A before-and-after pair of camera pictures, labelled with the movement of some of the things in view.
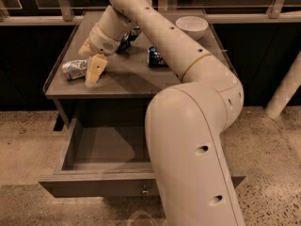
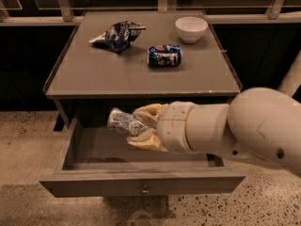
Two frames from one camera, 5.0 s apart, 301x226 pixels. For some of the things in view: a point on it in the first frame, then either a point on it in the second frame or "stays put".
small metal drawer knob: (144, 190) stays put
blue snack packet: (154, 59) stays put
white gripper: (101, 43) to (174, 126)
